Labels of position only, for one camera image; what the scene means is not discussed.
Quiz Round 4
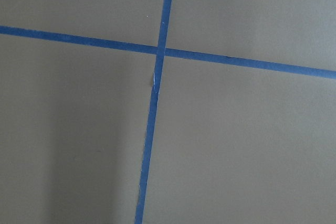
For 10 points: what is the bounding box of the blue tape strip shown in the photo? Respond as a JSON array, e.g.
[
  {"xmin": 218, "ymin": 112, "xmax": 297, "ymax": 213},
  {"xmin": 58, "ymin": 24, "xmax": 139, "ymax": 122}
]
[
  {"xmin": 0, "ymin": 25, "xmax": 336, "ymax": 80},
  {"xmin": 134, "ymin": 0, "xmax": 176, "ymax": 224}
]

